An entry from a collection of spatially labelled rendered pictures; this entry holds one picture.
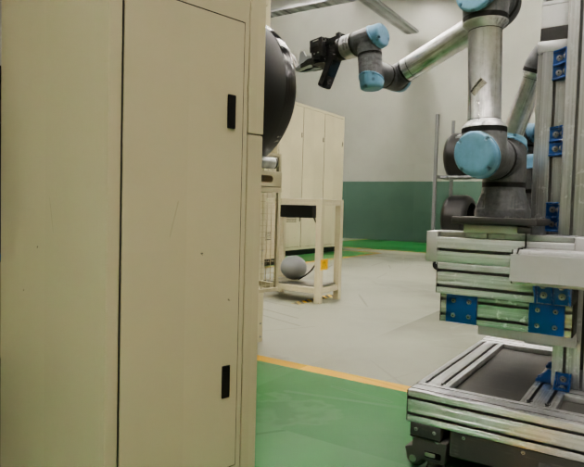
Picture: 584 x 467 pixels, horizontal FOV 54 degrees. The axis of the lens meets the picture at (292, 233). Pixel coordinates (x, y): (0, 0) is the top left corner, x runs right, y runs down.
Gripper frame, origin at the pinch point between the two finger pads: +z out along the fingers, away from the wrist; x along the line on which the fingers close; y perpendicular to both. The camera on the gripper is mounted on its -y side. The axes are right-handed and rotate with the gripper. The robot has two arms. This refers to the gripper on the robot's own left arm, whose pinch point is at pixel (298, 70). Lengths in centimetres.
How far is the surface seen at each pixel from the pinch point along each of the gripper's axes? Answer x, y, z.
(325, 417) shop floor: -7, -121, 2
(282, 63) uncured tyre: -0.5, 5.1, 8.3
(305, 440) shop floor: 13, -122, -6
